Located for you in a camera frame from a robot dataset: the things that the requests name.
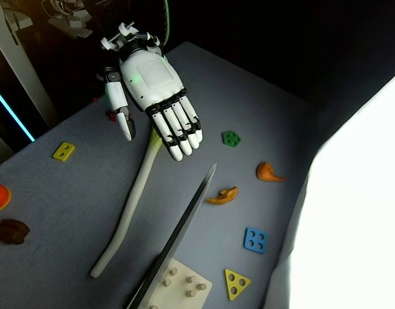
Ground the blue square four-hole block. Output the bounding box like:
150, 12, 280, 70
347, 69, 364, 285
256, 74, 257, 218
243, 227, 268, 255

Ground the large kitchen knife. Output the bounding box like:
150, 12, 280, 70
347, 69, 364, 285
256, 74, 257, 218
122, 162, 217, 309

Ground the yellow rectangular two-hole block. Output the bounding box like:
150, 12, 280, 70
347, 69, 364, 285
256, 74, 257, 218
52, 142, 76, 162

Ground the cyan light strip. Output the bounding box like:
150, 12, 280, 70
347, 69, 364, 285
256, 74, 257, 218
0, 82, 35, 142

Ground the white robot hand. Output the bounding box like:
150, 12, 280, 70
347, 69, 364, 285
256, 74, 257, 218
104, 53, 204, 162

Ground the white post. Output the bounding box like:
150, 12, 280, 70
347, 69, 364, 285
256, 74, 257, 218
0, 0, 59, 127

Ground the white background device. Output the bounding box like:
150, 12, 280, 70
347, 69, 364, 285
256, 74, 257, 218
46, 0, 93, 40

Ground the long leek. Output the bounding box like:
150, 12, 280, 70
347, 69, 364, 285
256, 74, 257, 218
89, 127, 163, 279

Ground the yellow triangle block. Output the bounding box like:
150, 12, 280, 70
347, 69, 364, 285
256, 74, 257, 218
224, 268, 252, 302

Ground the green pentagon block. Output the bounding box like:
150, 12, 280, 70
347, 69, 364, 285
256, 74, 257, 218
221, 131, 243, 149

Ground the beige wooden peg board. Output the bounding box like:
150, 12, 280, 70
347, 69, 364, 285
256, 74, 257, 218
145, 257, 214, 309

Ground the grey table cloth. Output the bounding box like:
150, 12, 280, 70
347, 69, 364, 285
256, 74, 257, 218
0, 41, 324, 309

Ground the small white box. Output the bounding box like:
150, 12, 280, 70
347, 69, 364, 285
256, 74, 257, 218
15, 12, 33, 30

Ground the orange curved toy food piece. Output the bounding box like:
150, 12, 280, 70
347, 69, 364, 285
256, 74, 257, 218
205, 185, 239, 205

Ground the brown toy food piece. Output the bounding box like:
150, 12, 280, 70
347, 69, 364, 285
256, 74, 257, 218
0, 218, 31, 245

